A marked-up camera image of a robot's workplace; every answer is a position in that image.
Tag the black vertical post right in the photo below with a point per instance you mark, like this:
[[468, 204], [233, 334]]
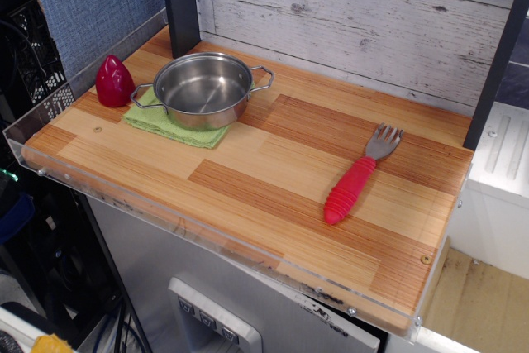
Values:
[[506, 45]]

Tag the black plastic crate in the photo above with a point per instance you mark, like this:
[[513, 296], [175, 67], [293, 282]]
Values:
[[35, 60]]

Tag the grey dispenser button panel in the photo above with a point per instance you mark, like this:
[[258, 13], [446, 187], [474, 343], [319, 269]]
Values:
[[206, 325]]

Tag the silver toy fridge cabinet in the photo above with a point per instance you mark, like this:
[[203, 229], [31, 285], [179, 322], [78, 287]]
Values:
[[147, 257]]

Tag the fork with red handle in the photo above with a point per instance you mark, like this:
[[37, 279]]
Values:
[[344, 195]]

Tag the black vertical post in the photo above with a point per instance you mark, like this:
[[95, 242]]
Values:
[[506, 45], [183, 23]]

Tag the green folded cloth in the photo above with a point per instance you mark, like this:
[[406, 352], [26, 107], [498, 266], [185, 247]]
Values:
[[155, 120]]

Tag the white ridged side unit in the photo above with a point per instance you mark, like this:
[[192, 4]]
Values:
[[490, 219]]

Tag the metal pot with handles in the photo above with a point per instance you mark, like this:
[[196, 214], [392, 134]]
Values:
[[205, 91]]

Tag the black vertical post left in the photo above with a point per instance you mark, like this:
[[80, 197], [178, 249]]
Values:
[[183, 23]]

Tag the yellow object at bottom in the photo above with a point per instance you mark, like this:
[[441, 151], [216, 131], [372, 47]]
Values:
[[51, 344]]

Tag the clear acrylic table guard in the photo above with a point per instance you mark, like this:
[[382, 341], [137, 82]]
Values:
[[257, 198]]

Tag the red plastic strawberry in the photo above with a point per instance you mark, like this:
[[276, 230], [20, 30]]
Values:
[[114, 84]]

